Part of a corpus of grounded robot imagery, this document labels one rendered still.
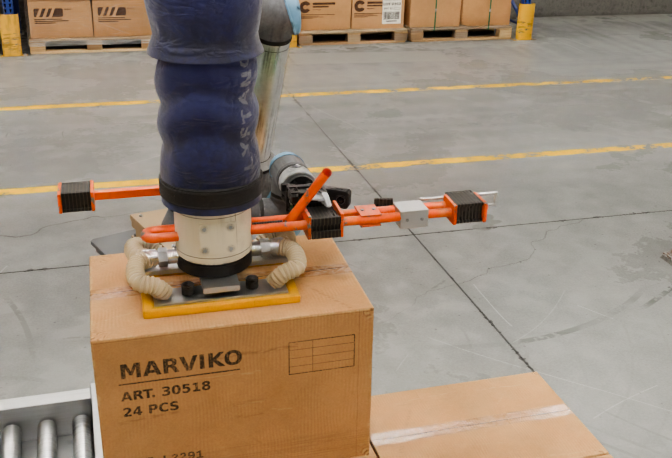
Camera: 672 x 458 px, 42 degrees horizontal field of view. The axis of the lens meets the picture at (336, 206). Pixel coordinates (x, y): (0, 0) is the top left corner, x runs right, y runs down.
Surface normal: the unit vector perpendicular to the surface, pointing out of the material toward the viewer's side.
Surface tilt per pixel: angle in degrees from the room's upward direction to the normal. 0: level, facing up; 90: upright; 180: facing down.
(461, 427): 0
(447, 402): 0
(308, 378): 90
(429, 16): 92
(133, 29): 89
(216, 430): 90
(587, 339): 0
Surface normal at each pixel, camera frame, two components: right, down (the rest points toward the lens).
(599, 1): 0.33, 0.37
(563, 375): 0.03, -0.92
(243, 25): 0.79, 0.41
